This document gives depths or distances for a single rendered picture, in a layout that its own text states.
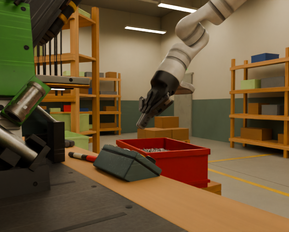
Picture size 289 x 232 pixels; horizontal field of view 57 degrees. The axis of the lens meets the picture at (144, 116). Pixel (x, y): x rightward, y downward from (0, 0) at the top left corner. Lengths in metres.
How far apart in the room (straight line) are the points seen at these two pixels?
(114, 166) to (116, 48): 9.87
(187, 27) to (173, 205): 0.52
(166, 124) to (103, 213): 6.85
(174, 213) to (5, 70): 0.41
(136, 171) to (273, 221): 0.27
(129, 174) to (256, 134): 6.13
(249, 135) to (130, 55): 5.73
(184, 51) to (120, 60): 9.63
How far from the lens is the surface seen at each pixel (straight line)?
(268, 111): 6.32
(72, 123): 3.17
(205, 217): 0.40
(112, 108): 9.56
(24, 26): 0.65
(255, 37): 7.52
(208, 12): 0.80
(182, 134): 7.08
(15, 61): 0.61
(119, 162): 0.58
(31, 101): 0.55
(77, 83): 0.77
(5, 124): 0.59
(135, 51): 10.67
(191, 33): 0.81
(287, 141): 6.09
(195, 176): 0.84
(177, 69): 0.73
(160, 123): 7.21
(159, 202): 0.44
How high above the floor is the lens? 1.05
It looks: 2 degrees down
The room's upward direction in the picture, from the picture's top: straight up
